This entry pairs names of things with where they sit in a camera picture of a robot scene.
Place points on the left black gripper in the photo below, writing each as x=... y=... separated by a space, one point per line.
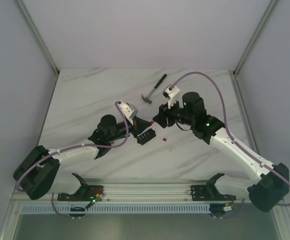
x=135 y=126

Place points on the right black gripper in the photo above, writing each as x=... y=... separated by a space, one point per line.
x=165 y=111

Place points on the black fuse box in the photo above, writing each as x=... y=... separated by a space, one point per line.
x=152 y=134

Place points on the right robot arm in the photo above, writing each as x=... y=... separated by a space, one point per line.
x=267 y=183

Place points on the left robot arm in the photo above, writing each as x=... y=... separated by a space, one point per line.
x=42 y=171

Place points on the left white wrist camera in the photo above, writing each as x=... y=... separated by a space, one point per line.
x=128 y=110

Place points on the claw hammer black handle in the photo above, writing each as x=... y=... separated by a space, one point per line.
x=146 y=99

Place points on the aluminium rail base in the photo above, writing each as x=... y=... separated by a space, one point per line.
x=127 y=191

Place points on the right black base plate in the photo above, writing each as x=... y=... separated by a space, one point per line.
x=208 y=193

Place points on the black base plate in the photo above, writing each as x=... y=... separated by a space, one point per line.
x=208 y=193
x=90 y=192

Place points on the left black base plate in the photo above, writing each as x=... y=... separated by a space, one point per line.
x=90 y=192

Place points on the left aluminium frame post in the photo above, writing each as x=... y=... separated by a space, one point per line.
x=37 y=36

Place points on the aluminium frame post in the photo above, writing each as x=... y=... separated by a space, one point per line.
x=37 y=36
x=261 y=26

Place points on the white slotted cable duct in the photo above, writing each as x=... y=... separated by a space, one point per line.
x=140 y=208

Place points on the right aluminium frame post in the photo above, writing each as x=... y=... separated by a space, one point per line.
x=261 y=26

